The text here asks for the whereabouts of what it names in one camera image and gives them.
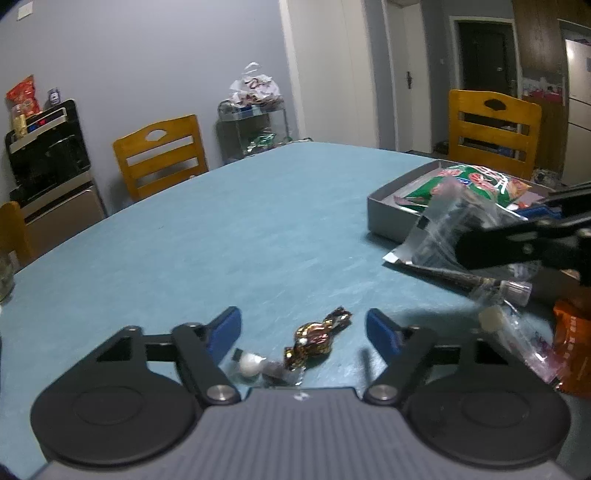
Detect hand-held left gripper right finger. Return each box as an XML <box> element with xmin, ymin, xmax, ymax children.
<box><xmin>362</xmin><ymin>309</ymin><xmax>509</xmax><ymax>407</ymax></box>

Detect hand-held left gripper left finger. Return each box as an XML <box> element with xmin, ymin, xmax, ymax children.
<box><xmin>90</xmin><ymin>306</ymin><xmax>243</xmax><ymax>407</ymax></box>

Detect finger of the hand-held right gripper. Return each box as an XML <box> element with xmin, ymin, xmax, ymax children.
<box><xmin>517</xmin><ymin>181</ymin><xmax>591</xmax><ymax>220</ymax></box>
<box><xmin>455</xmin><ymin>220</ymin><xmax>543</xmax><ymax>271</ymax></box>

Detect white ball candy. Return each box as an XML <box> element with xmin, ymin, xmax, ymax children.
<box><xmin>230</xmin><ymin>349</ymin><xmax>266</xmax><ymax>384</ymax></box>

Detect dark brown snack stick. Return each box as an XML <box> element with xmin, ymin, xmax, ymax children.
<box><xmin>383</xmin><ymin>249</ymin><xmax>534</xmax><ymax>308</ymax></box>

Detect clear nut bag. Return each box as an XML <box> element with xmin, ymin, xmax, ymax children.
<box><xmin>397</xmin><ymin>178</ymin><xmax>514</xmax><ymax>269</ymax></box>

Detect brown foil candy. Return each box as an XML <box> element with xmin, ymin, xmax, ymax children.
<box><xmin>283</xmin><ymin>306</ymin><xmax>354</xmax><ymax>371</ymax></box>

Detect green cracker bag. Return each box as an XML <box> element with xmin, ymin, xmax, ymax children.
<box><xmin>402</xmin><ymin>164</ymin><xmax>532</xmax><ymax>214</ymax></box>

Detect purple clear packet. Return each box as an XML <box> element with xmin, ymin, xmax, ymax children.
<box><xmin>478</xmin><ymin>305</ymin><xmax>570</xmax><ymax>385</ymax></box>

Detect orange snack packet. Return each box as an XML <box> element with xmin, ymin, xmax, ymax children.
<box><xmin>551</xmin><ymin>298</ymin><xmax>591</xmax><ymax>398</ymax></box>

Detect grey cardboard box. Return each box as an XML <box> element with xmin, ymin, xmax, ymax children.
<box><xmin>367</xmin><ymin>159</ymin><xmax>557</xmax><ymax>244</ymax></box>

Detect white refrigerator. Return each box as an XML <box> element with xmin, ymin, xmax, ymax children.
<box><xmin>561</xmin><ymin>37</ymin><xmax>591</xmax><ymax>186</ymax></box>

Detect red items on cabinet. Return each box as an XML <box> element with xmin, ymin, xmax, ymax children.
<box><xmin>522</xmin><ymin>78</ymin><xmax>567</xmax><ymax>101</ymax></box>

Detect dark door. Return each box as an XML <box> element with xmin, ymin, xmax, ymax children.
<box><xmin>455</xmin><ymin>18</ymin><xmax>518</xmax><ymax>99</ymax></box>

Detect dark wooden cabinet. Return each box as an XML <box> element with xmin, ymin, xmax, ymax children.
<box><xmin>512</xmin><ymin>0</ymin><xmax>567</xmax><ymax>100</ymax></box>

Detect metal cart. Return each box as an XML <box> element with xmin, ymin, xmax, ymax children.
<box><xmin>217</xmin><ymin>99</ymin><xmax>293</xmax><ymax>165</ymax></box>

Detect white plastic bag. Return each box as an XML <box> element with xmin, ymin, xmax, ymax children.
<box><xmin>229</xmin><ymin>62</ymin><xmax>284</xmax><ymax>108</ymax></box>

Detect black water dispenser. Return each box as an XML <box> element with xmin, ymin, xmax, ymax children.
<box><xmin>4</xmin><ymin>98</ymin><xmax>108</xmax><ymax>254</ymax></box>

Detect yellow bottle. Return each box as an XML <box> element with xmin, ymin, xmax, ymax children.
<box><xmin>11</xmin><ymin>104</ymin><xmax>29</xmax><ymax>139</ymax></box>

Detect red snack bag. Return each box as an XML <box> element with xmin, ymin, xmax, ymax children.
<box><xmin>6</xmin><ymin>75</ymin><xmax>42</xmax><ymax>116</ymax></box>

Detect white door with handle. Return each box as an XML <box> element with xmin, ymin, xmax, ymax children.
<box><xmin>385</xmin><ymin>0</ymin><xmax>433</xmax><ymax>154</ymax></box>

